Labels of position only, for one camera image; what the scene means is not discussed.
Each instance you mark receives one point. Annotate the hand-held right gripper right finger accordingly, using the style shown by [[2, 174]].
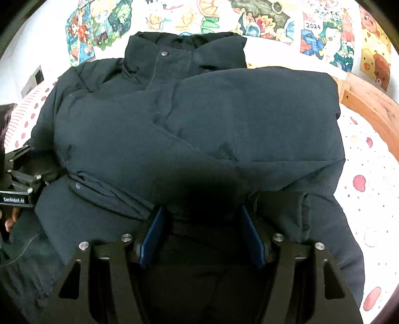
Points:
[[252, 241]]

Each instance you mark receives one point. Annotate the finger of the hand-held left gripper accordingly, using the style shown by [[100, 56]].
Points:
[[18, 154], [37, 176]]

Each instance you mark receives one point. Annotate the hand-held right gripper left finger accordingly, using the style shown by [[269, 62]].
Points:
[[152, 240]]

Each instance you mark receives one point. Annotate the dark navy puffer jacket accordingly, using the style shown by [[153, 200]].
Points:
[[218, 124]]

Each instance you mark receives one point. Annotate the person's left hand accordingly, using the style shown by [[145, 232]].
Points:
[[11, 218]]

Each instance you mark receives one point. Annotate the dark denim pants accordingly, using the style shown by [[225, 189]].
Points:
[[25, 264]]

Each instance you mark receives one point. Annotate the orange-haired girl blue drawing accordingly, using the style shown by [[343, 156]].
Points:
[[79, 34]]

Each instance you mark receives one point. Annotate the pink dotted bedsheet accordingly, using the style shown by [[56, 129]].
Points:
[[367, 162]]

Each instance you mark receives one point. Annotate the blond child drawing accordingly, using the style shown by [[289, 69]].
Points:
[[109, 25]]

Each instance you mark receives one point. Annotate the red blue festive drawing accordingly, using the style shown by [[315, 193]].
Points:
[[327, 40]]

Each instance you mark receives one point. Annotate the turtles drawing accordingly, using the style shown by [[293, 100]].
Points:
[[187, 15]]

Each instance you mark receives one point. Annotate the frog landscape drawing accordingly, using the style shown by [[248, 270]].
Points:
[[265, 18]]

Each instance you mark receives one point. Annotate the yellow bears drawing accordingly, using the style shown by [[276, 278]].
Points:
[[375, 53]]

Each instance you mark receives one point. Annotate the wooden bed frame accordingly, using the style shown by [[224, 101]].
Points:
[[374, 106]]

